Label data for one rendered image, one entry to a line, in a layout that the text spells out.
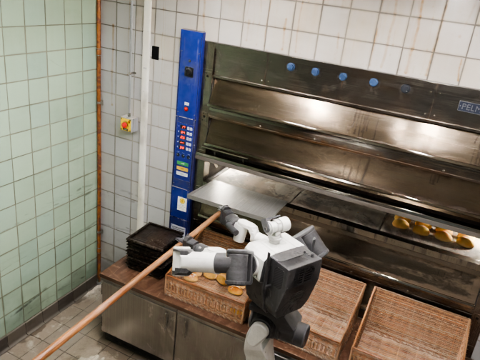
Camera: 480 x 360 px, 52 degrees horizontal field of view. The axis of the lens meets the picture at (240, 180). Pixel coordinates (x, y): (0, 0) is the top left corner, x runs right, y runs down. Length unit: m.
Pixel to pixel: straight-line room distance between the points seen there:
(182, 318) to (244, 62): 1.62
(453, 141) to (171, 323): 1.99
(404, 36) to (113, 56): 1.90
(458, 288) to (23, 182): 2.69
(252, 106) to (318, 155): 0.50
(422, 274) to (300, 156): 0.99
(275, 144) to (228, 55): 0.61
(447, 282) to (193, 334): 1.54
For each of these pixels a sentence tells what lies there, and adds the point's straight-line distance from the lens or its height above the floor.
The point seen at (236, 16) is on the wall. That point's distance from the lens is 3.01.
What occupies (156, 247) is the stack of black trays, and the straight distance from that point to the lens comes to 3.24.
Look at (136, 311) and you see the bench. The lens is 3.39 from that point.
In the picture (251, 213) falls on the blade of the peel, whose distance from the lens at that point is 2.96.
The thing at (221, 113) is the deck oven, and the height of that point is 1.67.
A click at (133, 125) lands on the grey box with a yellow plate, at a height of 1.46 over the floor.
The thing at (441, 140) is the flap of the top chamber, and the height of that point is 1.81.
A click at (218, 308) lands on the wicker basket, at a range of 3.06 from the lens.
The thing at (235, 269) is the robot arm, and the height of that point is 1.37.
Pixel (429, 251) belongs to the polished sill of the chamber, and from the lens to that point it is 3.01.
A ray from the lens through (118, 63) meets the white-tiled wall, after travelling 3.52.
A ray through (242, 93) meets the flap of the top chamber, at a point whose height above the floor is 1.82.
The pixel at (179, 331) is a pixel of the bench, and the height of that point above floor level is 0.39.
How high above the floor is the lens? 2.49
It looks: 23 degrees down
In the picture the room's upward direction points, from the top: 7 degrees clockwise
